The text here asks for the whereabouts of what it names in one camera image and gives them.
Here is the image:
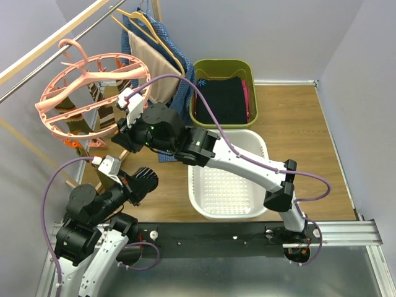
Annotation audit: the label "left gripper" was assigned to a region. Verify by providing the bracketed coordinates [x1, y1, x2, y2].
[90, 168, 157, 226]

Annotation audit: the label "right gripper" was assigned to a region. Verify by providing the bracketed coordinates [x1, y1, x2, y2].
[110, 110, 174, 156]

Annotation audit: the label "olive wavy striped sock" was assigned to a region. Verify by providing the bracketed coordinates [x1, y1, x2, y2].
[55, 97, 93, 135]

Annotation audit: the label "pink round clip hanger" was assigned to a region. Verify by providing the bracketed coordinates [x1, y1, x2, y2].
[35, 38, 151, 148]

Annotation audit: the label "black white striped sock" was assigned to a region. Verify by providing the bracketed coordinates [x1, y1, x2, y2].
[134, 167, 158, 179]

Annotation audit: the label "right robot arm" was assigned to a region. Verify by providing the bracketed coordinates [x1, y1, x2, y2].
[111, 103, 308, 243]

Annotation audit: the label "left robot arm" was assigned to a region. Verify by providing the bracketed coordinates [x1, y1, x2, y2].
[48, 167, 158, 296]

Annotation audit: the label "yellow wooden hanger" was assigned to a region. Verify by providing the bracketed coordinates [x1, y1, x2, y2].
[116, 8, 186, 76]

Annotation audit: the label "beige cloth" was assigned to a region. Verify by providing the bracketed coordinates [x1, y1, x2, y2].
[128, 32, 181, 104]

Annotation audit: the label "white plastic basket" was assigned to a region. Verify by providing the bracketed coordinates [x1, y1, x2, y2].
[187, 129, 269, 220]

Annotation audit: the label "black folded clothes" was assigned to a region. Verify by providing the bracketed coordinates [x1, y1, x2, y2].
[197, 77, 247, 124]

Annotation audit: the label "olive green bin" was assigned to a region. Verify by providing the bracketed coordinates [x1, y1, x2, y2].
[194, 59, 258, 129]

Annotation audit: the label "blue checkered shirt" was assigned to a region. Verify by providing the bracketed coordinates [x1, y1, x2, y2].
[120, 14, 196, 163]

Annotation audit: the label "pink folded garment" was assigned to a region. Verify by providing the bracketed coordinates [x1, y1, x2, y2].
[241, 80, 250, 123]

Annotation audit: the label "metal rack rod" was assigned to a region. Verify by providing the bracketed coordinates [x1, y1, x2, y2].
[1, 1, 108, 103]

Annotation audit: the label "wooden clothes rack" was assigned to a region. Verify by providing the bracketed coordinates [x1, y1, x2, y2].
[0, 0, 165, 191]

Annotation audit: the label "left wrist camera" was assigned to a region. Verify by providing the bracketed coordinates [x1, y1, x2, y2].
[92, 155, 122, 184]

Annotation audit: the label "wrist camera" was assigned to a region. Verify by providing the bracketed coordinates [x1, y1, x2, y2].
[116, 87, 144, 128]
[92, 155, 122, 184]

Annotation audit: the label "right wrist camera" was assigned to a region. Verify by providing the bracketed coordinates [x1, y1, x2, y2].
[116, 87, 144, 128]

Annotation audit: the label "black mounting base rail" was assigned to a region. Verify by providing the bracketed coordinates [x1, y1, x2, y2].
[134, 221, 319, 259]

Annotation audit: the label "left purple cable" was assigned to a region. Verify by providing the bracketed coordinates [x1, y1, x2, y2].
[43, 156, 95, 297]

